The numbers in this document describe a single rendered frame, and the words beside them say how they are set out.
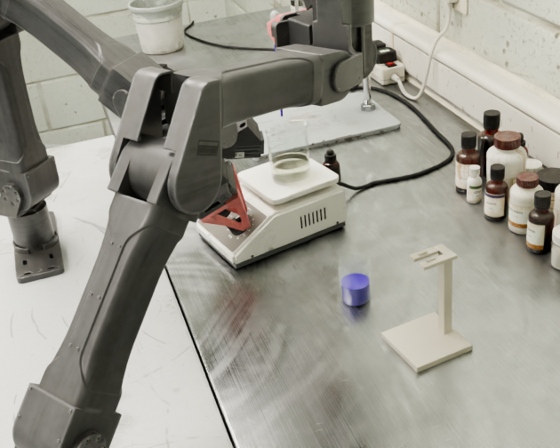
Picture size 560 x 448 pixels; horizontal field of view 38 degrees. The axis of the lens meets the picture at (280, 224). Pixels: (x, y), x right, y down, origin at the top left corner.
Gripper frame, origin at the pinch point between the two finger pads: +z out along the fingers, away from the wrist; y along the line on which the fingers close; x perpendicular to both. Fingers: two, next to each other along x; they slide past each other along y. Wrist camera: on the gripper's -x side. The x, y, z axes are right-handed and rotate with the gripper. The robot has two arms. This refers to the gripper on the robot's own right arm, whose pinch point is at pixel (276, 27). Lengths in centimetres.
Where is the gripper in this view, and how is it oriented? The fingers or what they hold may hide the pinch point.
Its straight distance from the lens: 116.7
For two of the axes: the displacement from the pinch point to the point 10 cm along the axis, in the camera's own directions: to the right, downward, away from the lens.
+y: -8.6, 3.0, -4.2
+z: -5.1, -3.8, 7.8
